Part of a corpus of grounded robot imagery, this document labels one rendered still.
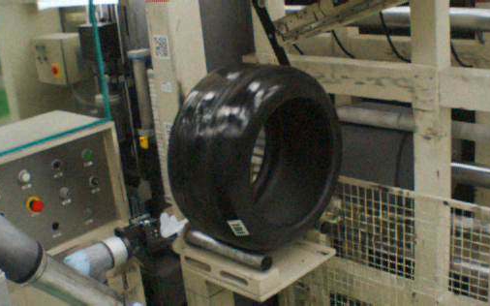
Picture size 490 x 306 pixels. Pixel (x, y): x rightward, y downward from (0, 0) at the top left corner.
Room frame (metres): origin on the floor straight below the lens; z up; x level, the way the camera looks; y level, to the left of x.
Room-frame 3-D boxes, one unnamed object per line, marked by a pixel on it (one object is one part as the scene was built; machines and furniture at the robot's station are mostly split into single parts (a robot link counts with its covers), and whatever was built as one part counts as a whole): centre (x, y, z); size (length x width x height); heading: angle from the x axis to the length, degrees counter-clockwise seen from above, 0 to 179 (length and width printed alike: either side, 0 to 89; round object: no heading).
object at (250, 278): (1.81, 0.07, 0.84); 0.36 x 0.09 x 0.06; 43
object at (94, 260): (1.40, 0.39, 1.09); 0.11 x 0.08 x 0.09; 133
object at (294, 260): (1.90, -0.04, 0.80); 0.37 x 0.36 x 0.02; 133
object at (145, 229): (1.51, 0.28, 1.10); 0.12 x 0.08 x 0.09; 133
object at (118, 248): (1.45, 0.34, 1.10); 0.08 x 0.05 x 0.08; 43
